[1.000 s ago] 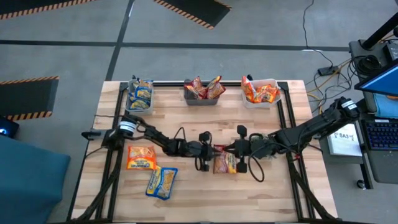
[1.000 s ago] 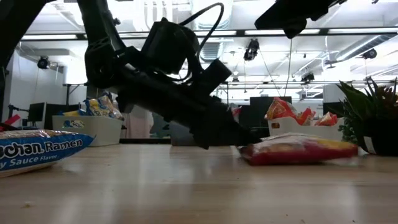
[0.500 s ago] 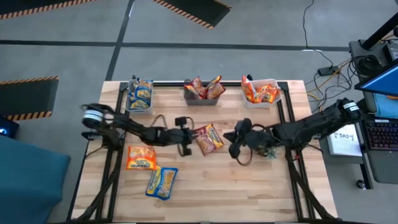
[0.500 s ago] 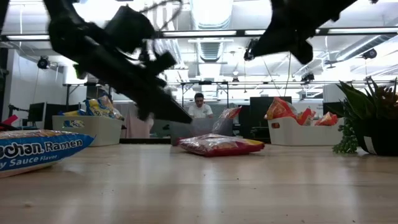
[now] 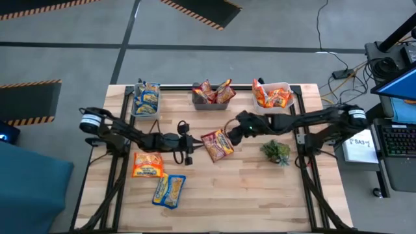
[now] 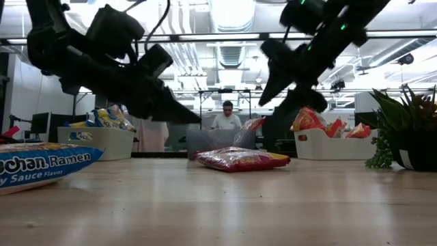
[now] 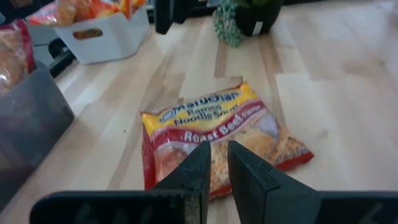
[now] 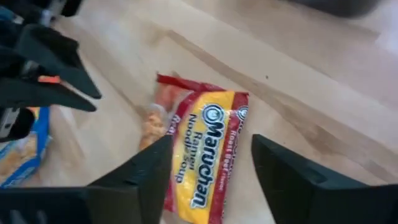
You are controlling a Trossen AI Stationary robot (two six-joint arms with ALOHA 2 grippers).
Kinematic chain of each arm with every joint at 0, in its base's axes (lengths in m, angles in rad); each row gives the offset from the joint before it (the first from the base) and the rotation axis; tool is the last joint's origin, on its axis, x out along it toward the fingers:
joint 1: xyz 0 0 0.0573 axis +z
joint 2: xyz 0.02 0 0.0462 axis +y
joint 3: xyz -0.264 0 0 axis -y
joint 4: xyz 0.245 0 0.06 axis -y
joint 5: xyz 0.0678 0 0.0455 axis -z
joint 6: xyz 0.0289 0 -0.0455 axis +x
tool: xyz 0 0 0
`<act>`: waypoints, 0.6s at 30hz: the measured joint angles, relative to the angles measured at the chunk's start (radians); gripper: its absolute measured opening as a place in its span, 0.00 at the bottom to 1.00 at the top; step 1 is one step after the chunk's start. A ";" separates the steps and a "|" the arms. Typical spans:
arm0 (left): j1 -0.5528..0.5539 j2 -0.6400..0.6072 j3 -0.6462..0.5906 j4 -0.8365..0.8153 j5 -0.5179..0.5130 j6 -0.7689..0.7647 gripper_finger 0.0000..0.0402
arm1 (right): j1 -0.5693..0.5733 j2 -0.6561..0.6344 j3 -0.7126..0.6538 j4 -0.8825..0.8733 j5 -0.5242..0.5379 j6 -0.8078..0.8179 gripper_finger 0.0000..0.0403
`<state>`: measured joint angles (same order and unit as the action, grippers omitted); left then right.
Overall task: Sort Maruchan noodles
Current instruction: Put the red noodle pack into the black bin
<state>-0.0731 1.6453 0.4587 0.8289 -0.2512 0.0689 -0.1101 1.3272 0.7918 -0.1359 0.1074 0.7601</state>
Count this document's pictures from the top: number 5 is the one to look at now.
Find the black stand pole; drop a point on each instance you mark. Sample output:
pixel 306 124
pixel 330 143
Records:
pixel 396 34

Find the white labelled paper box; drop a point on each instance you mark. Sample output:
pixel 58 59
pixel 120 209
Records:
pixel 357 149

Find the white plastic bin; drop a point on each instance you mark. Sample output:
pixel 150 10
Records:
pixel 276 110
pixel 146 117

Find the orange chicken ramen packet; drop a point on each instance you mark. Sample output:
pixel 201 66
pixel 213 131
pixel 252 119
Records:
pixel 279 97
pixel 148 165
pixel 260 94

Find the black aluminium rig frame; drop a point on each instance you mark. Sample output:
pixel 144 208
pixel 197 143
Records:
pixel 175 87

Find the black power adapter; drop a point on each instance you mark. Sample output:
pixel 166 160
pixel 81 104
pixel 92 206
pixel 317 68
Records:
pixel 343 74

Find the black hazard-striped floor mat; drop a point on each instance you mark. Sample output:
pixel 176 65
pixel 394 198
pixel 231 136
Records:
pixel 26 100
pixel 32 6
pixel 208 9

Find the blue soy sauce ramen packet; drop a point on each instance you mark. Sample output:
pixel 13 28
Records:
pixel 169 191

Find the red beef ramen packet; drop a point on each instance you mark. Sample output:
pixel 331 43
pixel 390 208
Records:
pixel 204 91
pixel 217 146
pixel 226 92

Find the grey equipment cart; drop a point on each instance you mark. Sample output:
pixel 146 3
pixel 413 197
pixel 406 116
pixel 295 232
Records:
pixel 403 175

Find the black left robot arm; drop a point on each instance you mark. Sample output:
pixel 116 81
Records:
pixel 130 135

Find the black caster wheel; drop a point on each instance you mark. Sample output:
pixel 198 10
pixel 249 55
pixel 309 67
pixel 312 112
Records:
pixel 378 192

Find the blue yellow ramen packet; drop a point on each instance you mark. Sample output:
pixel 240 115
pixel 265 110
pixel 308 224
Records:
pixel 149 97

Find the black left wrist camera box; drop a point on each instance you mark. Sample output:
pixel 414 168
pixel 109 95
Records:
pixel 183 127

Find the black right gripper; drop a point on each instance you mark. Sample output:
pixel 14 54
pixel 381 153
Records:
pixel 252 125

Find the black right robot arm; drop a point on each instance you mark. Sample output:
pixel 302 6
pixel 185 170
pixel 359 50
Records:
pixel 308 120

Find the computer monitor blue screen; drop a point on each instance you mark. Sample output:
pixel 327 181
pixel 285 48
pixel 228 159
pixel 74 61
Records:
pixel 399 86

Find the potted succulent plant black pot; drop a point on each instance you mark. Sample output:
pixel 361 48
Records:
pixel 275 152

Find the teal upholstered seat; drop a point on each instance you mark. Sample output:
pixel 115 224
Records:
pixel 32 188

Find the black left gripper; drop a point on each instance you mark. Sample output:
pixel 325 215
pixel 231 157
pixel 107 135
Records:
pixel 178 143

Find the grey plastic bin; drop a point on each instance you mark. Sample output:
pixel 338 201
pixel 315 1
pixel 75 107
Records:
pixel 208 106

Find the black backlit keyboard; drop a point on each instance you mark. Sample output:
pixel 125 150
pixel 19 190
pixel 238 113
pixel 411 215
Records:
pixel 398 141

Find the black device blue light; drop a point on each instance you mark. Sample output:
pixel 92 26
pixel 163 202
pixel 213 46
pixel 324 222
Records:
pixel 8 133

